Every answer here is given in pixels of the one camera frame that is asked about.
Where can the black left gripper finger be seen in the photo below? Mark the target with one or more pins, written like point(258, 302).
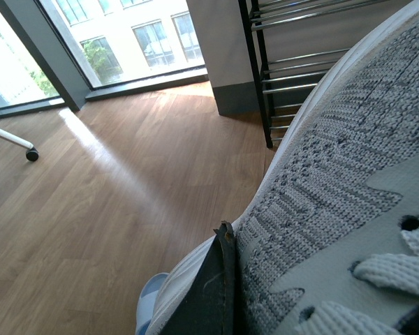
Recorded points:
point(208, 306)

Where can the light blue slipper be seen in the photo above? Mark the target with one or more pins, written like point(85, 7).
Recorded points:
point(146, 302)

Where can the grey knit sneaker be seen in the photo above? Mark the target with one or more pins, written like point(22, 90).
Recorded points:
point(330, 242)

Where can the black metal shoe rack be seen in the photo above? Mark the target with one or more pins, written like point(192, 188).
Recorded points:
point(293, 44)

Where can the white chair leg with caster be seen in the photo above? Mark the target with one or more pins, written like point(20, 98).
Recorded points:
point(31, 152)

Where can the dark window frame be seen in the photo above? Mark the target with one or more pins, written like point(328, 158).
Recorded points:
point(67, 53)

